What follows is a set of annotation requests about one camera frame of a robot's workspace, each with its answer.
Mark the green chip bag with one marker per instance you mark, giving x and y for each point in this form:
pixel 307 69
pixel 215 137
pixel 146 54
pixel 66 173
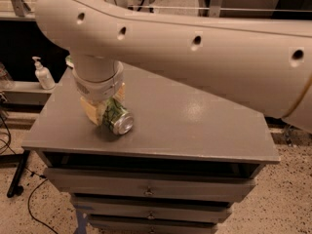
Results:
pixel 69 62

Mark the white pump dispenser bottle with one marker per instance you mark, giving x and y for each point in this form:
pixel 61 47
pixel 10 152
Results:
pixel 43 75

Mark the grey drawer cabinet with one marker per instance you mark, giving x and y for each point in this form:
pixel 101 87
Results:
pixel 188 158

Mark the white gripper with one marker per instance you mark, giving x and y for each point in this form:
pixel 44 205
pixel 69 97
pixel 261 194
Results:
pixel 98 89

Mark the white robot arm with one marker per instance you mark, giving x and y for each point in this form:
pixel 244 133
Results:
pixel 263 64

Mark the black stand leg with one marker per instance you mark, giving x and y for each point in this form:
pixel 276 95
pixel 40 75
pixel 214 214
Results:
pixel 15 188

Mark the green soda can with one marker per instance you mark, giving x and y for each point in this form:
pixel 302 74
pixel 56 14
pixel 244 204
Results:
pixel 117 118

